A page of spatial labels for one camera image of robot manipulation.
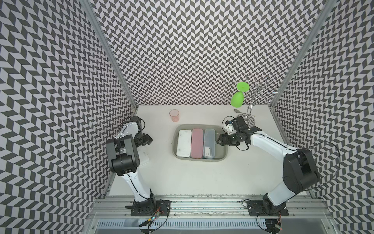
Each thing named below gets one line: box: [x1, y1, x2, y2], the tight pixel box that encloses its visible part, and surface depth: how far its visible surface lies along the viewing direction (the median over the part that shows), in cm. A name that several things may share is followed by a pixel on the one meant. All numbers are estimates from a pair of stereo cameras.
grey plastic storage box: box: [171, 123, 228, 162], surface depth 94 cm
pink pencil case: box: [190, 128, 204, 159], surface depth 97 cm
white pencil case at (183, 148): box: [176, 129, 192, 158], surface depth 96 cm
